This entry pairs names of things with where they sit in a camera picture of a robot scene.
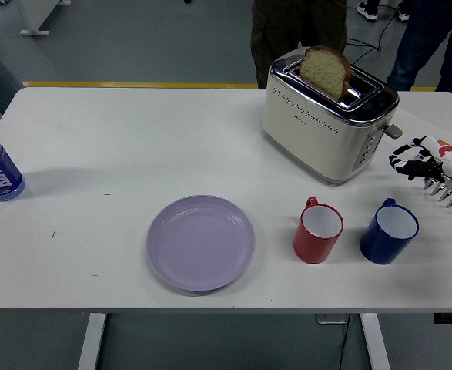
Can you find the cream and chrome toaster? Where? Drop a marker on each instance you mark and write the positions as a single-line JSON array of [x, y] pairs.
[[318, 146]]

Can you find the brown bread slice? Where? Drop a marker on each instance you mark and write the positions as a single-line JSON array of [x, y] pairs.
[[322, 71]]

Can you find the purple plate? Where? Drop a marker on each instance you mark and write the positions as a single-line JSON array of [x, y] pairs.
[[200, 244]]

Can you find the red mug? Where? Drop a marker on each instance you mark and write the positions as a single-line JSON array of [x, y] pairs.
[[312, 248]]

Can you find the blue mug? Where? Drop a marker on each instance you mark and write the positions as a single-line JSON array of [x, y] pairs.
[[379, 248]]

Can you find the white table leg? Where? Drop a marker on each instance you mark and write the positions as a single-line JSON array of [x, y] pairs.
[[91, 343], [375, 343]]

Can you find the silver metal toast rack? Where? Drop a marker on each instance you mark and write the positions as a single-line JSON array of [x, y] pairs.
[[450, 196]]

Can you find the clear bottle with blue label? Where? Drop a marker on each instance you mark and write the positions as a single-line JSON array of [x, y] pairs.
[[0, 173]]

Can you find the black table control panel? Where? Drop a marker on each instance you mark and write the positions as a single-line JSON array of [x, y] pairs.
[[450, 318]]

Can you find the grey under-table bracket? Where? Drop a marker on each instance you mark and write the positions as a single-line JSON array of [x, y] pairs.
[[331, 318]]

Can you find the white desk frame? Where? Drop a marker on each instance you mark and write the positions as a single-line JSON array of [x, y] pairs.
[[31, 23]]

